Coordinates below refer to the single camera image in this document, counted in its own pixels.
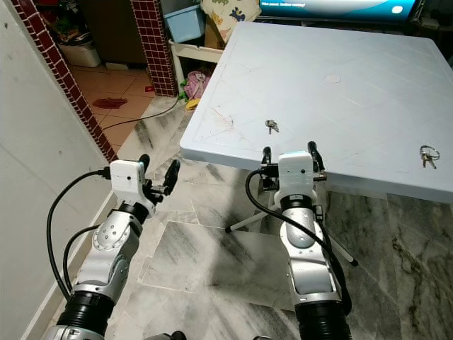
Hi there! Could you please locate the white plastic table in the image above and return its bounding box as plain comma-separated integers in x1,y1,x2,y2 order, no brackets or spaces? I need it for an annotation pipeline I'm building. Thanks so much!
179,21,453,201

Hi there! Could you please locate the red cloth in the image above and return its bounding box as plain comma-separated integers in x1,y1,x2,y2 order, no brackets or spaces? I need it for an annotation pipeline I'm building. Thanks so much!
92,97,130,109

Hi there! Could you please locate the grey left robot leg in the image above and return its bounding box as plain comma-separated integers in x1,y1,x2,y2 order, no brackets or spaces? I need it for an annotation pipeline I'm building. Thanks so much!
145,331,185,340

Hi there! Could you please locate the black floor cable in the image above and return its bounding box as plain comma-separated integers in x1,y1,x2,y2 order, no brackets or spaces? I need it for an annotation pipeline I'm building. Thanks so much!
101,96,179,130

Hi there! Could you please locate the blue plastic bin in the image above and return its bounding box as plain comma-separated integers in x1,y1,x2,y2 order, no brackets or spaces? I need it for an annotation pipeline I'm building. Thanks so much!
163,6,205,45

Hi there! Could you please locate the television screen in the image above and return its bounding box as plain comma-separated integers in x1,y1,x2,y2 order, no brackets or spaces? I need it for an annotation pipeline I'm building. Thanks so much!
258,0,422,21

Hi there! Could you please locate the white plastic container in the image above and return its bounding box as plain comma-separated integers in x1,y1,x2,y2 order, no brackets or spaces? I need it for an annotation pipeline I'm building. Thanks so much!
58,41,101,68

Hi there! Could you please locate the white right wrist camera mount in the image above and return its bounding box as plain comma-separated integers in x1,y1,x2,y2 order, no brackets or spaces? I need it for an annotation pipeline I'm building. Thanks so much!
277,151,318,200

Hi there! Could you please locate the white table leg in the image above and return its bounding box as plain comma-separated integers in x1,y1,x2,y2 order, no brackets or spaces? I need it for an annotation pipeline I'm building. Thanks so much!
320,216,360,268
225,208,280,234

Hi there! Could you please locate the red tiled column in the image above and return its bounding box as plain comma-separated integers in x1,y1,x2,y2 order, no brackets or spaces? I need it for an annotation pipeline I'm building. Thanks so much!
131,0,179,98

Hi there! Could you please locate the white shelf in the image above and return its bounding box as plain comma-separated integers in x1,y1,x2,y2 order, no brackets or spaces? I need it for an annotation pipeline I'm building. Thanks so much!
170,41,227,89

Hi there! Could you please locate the patterned cream cloth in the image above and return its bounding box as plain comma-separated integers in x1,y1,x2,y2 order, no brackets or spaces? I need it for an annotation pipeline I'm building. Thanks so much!
200,0,261,45

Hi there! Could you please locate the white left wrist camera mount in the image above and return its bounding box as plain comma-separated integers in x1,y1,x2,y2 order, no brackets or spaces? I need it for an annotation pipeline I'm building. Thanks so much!
110,160,148,210

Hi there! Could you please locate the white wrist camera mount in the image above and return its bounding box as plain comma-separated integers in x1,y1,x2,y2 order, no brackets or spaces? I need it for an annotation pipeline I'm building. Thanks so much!
110,160,148,210
277,151,318,200

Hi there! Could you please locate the large ring with keys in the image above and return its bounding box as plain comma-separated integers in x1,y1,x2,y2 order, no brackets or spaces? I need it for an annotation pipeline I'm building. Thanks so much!
419,144,441,169

